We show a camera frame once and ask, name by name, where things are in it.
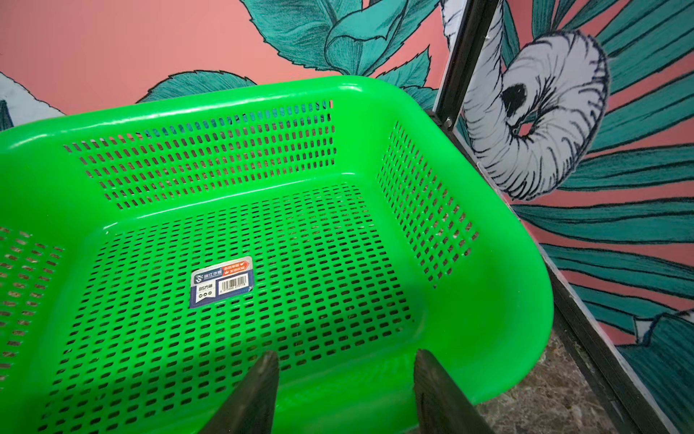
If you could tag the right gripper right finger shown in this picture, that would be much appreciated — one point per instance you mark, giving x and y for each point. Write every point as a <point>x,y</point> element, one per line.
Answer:
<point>441,405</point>

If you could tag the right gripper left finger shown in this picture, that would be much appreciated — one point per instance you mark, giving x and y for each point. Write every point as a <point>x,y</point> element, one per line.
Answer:
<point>251,406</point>

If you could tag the green plastic basket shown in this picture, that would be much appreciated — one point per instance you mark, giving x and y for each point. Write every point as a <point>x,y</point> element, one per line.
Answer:
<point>151,254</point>

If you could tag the right black frame post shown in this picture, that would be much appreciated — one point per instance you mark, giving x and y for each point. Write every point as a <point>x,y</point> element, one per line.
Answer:
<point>466,24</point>

